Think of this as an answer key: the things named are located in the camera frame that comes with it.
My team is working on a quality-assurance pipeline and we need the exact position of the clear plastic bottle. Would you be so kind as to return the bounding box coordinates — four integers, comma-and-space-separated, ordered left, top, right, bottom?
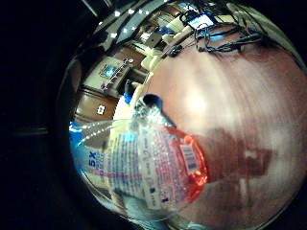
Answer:
68, 93, 211, 222

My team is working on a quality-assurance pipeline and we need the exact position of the brown wooden cabinet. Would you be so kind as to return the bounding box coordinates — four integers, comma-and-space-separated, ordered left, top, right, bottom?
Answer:
74, 87, 120, 124

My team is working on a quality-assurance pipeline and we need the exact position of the lit laptop screen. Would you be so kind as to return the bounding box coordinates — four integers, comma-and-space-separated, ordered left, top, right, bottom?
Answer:
187, 13, 215, 31

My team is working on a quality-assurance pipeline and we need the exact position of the row of ceiling lamps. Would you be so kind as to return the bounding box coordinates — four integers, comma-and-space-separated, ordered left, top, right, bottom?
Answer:
99, 7, 152, 38

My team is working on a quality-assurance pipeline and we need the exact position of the small lit blue screen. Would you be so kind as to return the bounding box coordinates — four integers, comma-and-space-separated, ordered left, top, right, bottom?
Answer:
102, 64, 118, 79

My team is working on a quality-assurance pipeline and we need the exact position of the tangle of black cables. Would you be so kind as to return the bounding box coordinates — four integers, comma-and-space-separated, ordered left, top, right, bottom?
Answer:
178, 2, 268, 55

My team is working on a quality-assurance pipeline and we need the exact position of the beige chair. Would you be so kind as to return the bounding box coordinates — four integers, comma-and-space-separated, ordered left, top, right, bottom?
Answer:
140, 47, 165, 72

